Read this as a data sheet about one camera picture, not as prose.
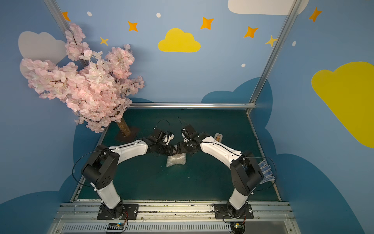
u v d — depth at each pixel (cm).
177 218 73
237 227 73
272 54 87
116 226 73
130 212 73
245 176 46
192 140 64
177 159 86
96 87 61
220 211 75
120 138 104
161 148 80
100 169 48
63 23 73
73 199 81
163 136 79
